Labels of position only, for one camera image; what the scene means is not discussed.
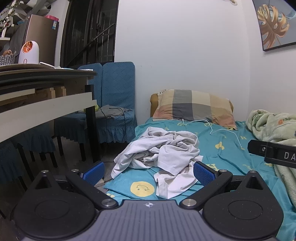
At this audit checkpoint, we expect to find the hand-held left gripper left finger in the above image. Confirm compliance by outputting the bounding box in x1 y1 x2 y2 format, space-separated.
30 161 118 210

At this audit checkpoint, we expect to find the light grey garment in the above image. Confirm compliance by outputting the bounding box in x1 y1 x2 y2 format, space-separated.
143 126 200 175

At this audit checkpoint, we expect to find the beige refrigerator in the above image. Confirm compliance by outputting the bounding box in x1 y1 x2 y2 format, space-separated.
10 14 60 66

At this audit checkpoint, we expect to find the dark window grille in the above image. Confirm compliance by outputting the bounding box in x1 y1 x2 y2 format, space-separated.
60 0 119 68

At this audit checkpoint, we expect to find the patterned basket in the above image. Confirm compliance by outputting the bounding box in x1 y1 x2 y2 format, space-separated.
0 54 15 66

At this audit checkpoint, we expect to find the white cable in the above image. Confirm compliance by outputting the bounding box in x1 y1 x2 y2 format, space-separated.
174 119 245 151

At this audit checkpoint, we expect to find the white t-shirt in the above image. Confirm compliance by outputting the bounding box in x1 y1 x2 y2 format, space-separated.
111 130 204 200

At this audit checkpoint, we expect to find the wooden table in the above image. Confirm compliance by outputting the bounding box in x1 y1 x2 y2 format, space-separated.
0 62 102 164

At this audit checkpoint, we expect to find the teal printed bed sheet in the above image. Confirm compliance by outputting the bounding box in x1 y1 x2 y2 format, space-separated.
104 117 296 241

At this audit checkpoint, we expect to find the plaid pillow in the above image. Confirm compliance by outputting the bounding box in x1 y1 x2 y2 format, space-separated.
153 89 238 130

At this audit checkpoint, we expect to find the white paper sheet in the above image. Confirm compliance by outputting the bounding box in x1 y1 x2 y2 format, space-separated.
39 61 70 69

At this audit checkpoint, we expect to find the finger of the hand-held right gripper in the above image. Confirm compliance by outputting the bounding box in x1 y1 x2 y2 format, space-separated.
247 139 267 157

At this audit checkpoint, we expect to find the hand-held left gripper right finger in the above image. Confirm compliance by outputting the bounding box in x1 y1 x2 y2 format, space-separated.
180 161 269 210

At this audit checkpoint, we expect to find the white heater lamp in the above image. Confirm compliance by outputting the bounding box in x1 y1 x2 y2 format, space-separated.
18 40 39 65

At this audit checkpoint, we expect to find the black cable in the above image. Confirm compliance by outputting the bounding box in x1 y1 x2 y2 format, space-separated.
100 105 127 144

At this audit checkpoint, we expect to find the blue covered chair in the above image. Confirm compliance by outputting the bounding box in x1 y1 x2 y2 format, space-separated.
54 62 103 156
0 123 58 186
85 61 137 163

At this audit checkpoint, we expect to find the white shelf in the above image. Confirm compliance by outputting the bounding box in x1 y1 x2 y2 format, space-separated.
0 0 30 52

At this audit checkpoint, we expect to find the pale green fleece blanket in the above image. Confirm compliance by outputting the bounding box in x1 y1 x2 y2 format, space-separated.
245 109 296 209

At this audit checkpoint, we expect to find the grey cloth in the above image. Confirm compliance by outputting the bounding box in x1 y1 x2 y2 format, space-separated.
95 105 133 119

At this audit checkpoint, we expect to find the framed leaf picture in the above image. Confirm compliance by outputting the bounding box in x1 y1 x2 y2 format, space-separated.
253 0 296 52

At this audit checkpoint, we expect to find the yellow cushion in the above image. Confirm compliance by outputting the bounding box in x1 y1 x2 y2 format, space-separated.
150 93 163 117

